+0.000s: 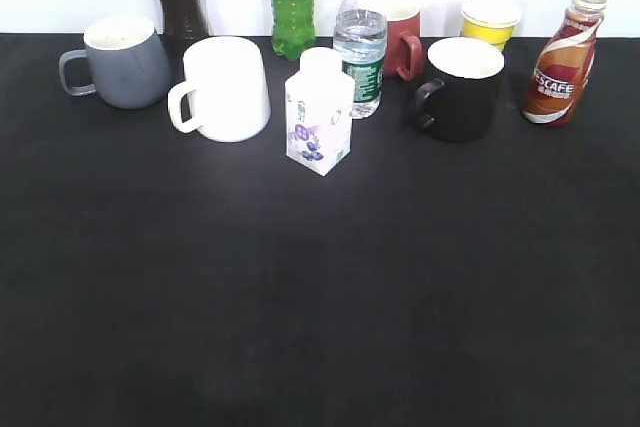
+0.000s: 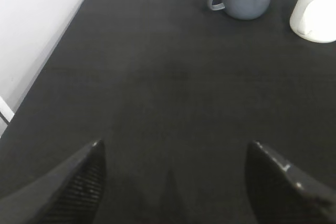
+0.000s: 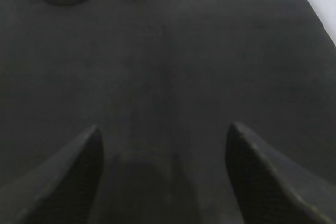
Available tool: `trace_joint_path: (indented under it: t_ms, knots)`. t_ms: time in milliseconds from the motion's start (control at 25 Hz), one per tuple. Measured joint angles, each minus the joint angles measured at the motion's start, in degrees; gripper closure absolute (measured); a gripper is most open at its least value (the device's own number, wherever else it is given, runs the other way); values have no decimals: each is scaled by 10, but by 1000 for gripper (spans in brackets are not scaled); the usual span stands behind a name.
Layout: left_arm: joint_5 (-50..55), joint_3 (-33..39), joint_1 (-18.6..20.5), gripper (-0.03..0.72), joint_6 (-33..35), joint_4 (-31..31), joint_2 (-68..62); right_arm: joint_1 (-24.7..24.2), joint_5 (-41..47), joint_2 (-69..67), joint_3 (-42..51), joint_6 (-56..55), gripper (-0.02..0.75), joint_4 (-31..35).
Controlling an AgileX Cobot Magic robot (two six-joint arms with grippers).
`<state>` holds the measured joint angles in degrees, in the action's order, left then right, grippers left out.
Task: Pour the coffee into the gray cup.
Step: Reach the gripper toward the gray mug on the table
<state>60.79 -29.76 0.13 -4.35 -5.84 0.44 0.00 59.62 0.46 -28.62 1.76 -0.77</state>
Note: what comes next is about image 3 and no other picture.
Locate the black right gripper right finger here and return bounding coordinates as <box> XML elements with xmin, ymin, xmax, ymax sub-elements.
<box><xmin>226</xmin><ymin>122</ymin><xmax>335</xmax><ymax>223</ymax></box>

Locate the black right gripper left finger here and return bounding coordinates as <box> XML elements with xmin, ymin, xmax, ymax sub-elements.
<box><xmin>1</xmin><ymin>125</ymin><xmax>103</xmax><ymax>223</ymax></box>

